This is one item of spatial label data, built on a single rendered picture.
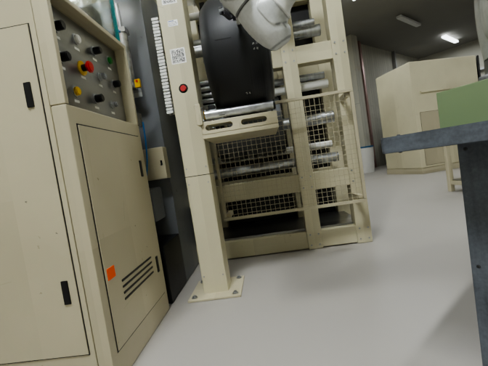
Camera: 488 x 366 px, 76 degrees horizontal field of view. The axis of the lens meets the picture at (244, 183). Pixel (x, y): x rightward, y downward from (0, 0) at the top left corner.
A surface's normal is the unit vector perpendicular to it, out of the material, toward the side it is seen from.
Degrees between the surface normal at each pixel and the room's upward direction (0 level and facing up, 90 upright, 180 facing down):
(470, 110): 90
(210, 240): 90
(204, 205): 90
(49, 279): 90
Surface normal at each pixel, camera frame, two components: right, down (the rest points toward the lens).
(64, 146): -0.07, 0.07
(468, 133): -0.75, 0.15
